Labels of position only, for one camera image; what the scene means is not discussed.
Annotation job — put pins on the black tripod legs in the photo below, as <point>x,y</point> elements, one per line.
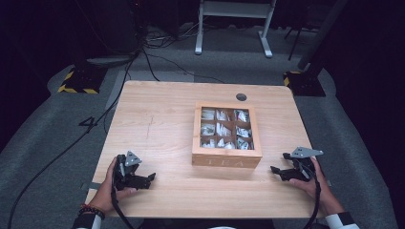
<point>294,41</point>

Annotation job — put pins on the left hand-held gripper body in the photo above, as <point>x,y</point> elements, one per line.
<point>127,178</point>

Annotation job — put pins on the wooden tea box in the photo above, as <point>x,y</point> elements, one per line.
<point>226,160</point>

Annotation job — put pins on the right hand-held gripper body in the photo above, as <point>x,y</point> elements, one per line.
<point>304,170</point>

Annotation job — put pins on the black yellow striped base plate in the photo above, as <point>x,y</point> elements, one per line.
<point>304,84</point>
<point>81,81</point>

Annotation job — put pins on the person's left hand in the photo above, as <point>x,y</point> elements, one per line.
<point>103,194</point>

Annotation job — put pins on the person's right hand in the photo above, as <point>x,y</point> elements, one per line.
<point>323,191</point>

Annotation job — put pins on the black metal post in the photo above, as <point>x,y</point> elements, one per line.
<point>321,35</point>

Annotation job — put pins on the white metal stand frame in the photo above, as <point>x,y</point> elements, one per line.
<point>234,9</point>

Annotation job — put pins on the pile of white tea packets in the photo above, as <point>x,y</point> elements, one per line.
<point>223,129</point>

